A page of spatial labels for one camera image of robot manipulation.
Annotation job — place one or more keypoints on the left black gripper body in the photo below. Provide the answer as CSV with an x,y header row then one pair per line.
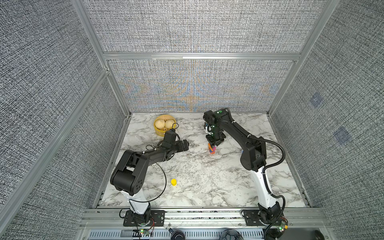
x,y
178,147

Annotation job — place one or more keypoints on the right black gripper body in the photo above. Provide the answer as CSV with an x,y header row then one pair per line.
x,y
215,138

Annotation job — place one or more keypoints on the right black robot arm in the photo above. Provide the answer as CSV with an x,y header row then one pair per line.
x,y
253,159

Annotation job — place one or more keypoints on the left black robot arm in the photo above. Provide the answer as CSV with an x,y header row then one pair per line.
x,y
129,175

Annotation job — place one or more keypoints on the yellow cylinder block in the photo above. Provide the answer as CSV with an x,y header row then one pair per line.
x,y
174,182

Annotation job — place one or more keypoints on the right cream bun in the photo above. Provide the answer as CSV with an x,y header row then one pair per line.
x,y
169,124

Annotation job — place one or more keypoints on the cream bun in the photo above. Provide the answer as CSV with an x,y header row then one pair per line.
x,y
160,124
169,124

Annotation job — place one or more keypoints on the yellow bamboo steamer basket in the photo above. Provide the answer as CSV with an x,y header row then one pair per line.
x,y
161,133

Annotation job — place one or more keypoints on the left cream bun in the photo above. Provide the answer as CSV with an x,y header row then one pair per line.
x,y
160,124

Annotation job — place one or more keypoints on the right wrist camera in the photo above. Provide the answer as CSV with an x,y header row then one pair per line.
x,y
207,128

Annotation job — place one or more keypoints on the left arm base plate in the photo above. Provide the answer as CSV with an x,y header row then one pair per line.
x,y
156,217

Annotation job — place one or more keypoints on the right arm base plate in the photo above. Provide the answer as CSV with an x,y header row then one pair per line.
x,y
252,218

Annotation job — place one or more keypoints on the aluminium front rail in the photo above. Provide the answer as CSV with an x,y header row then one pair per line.
x,y
204,218

